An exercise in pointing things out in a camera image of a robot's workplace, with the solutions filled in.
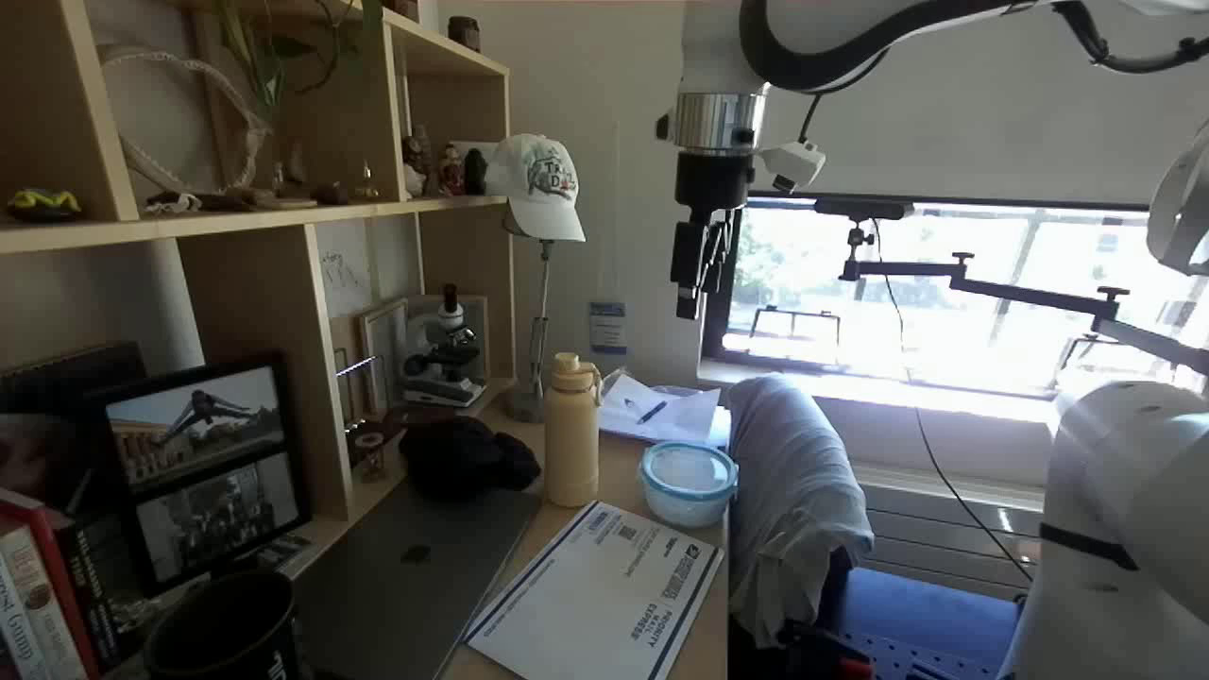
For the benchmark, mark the small dark pot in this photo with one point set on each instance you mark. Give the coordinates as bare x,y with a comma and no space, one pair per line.
368,450

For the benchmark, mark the white baseball cap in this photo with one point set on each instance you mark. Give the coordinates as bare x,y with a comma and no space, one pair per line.
538,191

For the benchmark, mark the small brown figurine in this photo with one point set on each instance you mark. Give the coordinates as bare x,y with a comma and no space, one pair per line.
451,171

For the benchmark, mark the white wall radiator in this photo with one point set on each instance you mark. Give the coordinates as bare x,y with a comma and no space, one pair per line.
931,529

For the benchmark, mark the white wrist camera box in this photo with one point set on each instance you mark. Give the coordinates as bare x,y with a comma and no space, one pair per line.
795,165

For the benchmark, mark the white paper with blue print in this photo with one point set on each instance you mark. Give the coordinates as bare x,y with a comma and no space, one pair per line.
607,597

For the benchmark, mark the striped wall sticker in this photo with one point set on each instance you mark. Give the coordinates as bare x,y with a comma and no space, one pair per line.
607,329

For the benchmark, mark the grey cloth over chair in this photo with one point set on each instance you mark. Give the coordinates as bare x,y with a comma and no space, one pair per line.
788,504

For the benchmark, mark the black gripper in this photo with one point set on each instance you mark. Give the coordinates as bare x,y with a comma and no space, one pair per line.
710,181

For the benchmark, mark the light wooden shelf unit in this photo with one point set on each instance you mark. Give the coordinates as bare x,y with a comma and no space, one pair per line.
271,343

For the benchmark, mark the black fabric pouch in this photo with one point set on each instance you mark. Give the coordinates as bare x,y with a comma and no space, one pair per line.
459,453

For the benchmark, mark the small dark figurine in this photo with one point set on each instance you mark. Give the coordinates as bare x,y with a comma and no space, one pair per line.
472,171

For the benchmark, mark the red book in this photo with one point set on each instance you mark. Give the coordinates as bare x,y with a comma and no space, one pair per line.
43,581

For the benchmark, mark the black and white microscope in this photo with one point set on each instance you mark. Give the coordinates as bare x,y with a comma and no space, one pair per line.
443,345

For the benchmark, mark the black double photo frame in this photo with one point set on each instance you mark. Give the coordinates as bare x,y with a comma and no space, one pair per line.
202,472

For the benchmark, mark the green potted plant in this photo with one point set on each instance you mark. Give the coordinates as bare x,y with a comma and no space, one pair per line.
266,50

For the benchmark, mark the grey laptop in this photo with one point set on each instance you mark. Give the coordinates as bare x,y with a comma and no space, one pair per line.
401,592

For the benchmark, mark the pale yellow water bottle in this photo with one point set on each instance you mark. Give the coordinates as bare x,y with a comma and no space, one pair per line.
571,438

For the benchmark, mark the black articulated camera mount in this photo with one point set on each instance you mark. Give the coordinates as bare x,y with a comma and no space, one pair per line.
909,268

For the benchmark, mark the small dark jar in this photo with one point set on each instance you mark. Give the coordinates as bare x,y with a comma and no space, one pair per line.
467,30

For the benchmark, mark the dark pen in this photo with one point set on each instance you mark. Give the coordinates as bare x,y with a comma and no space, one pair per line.
652,412

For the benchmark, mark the dark box behind frame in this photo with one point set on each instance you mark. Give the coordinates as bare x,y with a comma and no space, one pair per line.
57,400

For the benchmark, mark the blue chair seat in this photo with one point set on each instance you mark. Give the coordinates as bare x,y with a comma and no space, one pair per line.
926,626

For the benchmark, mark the green and black small object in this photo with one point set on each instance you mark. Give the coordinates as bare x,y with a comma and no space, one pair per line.
43,202

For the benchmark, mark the small pale figurine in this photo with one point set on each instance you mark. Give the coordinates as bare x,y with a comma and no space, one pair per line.
416,171

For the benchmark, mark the light blue bowl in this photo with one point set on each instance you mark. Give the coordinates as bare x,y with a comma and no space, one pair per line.
688,482

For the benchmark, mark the black mug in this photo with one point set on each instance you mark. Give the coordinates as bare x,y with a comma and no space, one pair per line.
227,630

